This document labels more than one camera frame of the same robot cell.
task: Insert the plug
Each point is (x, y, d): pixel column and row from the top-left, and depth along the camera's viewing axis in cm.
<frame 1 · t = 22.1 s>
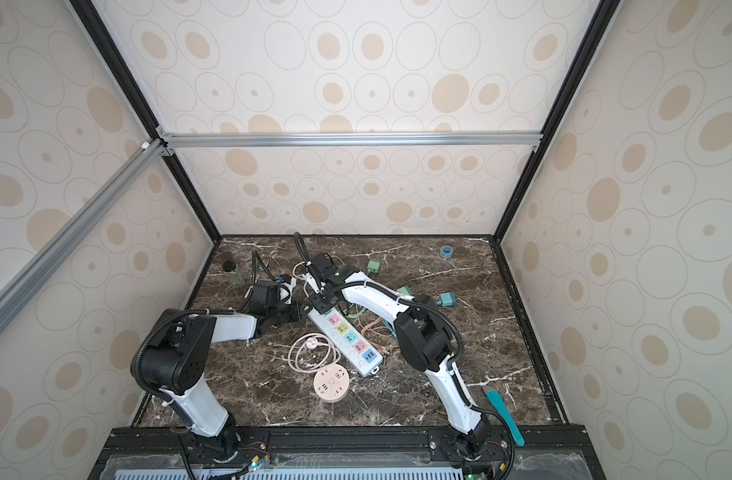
left hand: (316, 301, 96), fingers open
right hand: (322, 300, 94), fingers open
white colourful power strip: (363, 356, 87), point 3 cm above the table
glass spice jar black lid: (234, 273, 102), point 7 cm above the table
blue tape roll: (446, 251, 117), on the table
green charger far: (374, 266, 111), point 2 cm above the table
round pink power socket: (331, 383, 83), point 3 cm above the table
teal handled tool: (508, 419, 79), on the table

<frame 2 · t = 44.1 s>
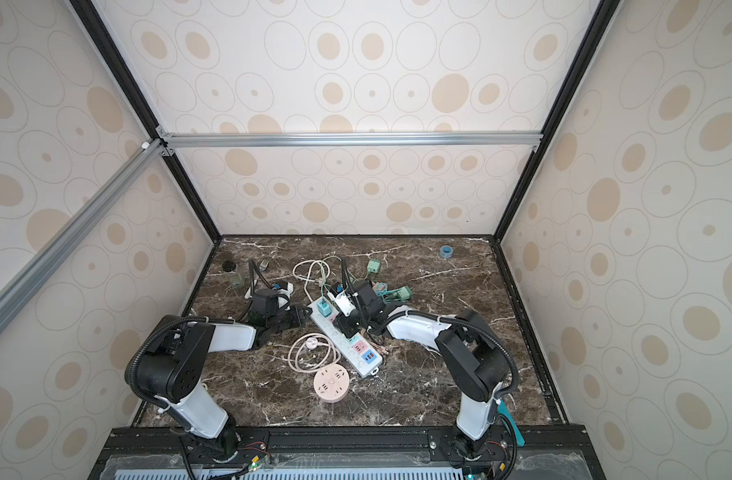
left hand: (316, 305, 94), fingers open
right hand: (339, 319, 90), fingers open
teal charger plug: (324, 308, 94), point 7 cm above the table
the other named things where they were.

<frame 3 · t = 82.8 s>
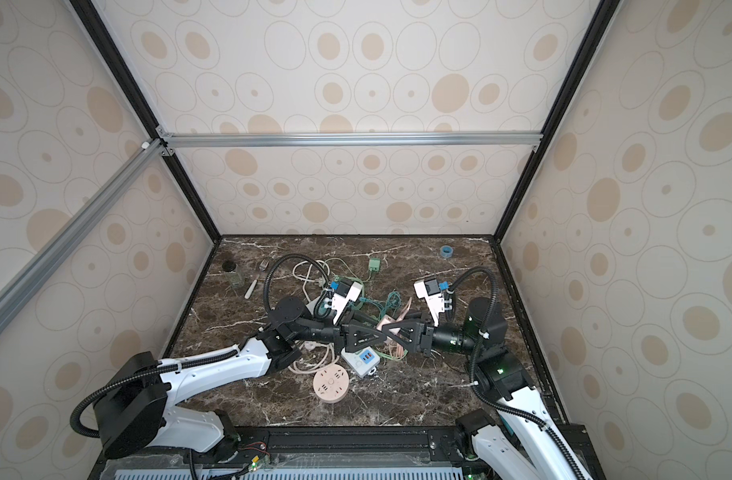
left hand: (384, 343, 58), fingers open
right hand: (387, 331, 61), fingers open
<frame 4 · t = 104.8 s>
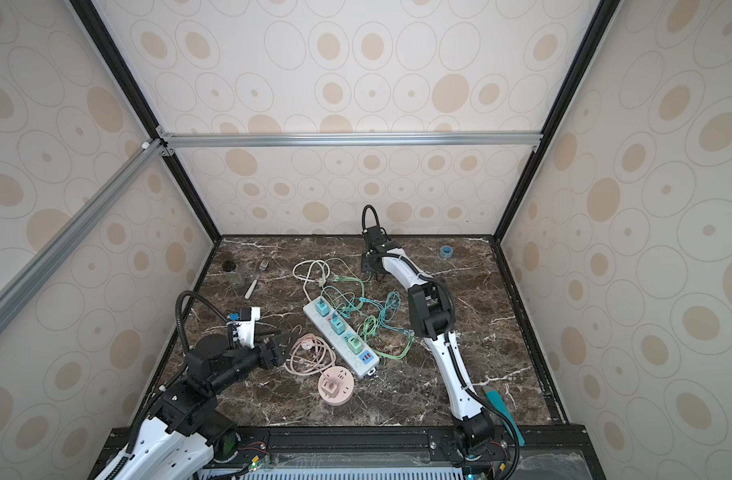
left hand: (295, 334, 71), fingers open
right hand: (372, 263, 110), fingers open
green charger plug: (355, 345, 85), point 8 cm above the table
pink charger plug: (330, 389, 78), point 7 cm above the table
